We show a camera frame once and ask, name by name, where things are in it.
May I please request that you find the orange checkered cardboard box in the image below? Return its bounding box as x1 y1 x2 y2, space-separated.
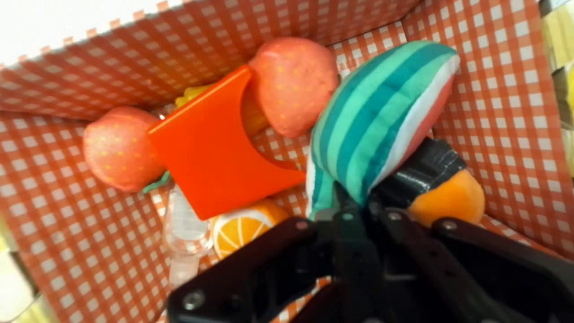
0 0 574 323

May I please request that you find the clear plastic toy bottle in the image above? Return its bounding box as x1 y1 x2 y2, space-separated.
163 184 215 288

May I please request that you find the yellow fries bundle toy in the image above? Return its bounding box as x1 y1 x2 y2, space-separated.
174 82 211 109

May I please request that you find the orange fry container toy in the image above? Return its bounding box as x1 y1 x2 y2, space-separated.
147 62 306 222

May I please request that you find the red strawberry plushie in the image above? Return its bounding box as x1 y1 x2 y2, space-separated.
247 35 340 139
80 105 175 195

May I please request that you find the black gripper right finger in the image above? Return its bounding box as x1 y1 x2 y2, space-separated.
365 137 574 323

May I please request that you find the round orange plushie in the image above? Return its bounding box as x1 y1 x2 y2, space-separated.
407 166 487 229

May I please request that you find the orange slice toy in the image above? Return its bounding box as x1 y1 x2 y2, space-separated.
209 198 294 259

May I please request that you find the watermelon slice plushie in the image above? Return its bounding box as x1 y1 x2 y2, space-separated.
304 39 462 222

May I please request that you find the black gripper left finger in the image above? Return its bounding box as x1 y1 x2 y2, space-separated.
165 181 367 323

